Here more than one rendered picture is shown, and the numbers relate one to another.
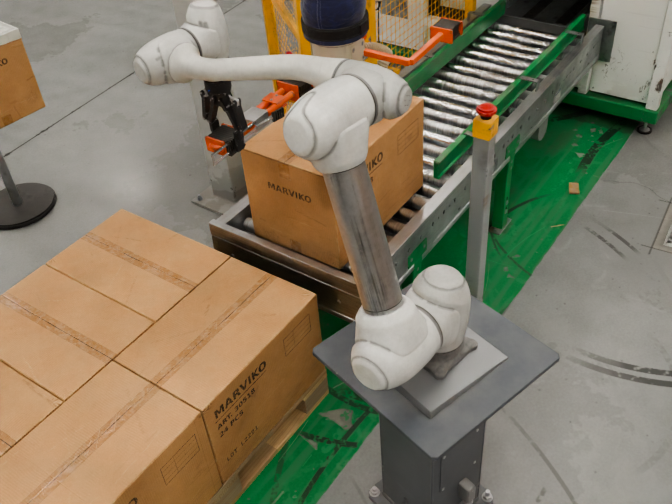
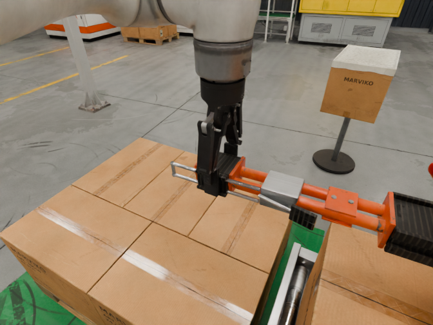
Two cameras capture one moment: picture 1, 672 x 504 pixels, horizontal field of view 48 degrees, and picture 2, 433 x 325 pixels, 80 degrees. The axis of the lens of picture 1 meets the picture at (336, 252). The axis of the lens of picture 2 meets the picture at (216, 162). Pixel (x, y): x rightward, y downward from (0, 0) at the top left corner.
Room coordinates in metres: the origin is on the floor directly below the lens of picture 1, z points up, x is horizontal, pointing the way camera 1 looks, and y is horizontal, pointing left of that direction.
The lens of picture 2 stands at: (1.85, -0.13, 1.53)
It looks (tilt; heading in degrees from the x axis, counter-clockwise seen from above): 37 degrees down; 79
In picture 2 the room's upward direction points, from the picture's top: straight up
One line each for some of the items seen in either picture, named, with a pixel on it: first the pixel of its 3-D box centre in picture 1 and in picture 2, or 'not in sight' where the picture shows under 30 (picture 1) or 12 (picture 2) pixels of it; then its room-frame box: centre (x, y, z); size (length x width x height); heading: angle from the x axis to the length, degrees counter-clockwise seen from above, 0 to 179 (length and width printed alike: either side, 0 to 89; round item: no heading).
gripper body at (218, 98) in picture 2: (219, 90); (222, 101); (1.94, 0.29, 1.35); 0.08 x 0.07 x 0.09; 52
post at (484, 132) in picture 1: (478, 230); not in sight; (2.24, -0.55, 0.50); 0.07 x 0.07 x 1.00; 52
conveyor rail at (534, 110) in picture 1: (503, 144); not in sight; (2.82, -0.78, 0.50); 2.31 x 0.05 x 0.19; 142
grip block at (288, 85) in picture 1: (295, 86); (412, 226); (2.22, 0.08, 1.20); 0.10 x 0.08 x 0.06; 53
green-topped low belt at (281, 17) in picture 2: not in sight; (269, 27); (4.75, 7.38, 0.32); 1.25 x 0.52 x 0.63; 146
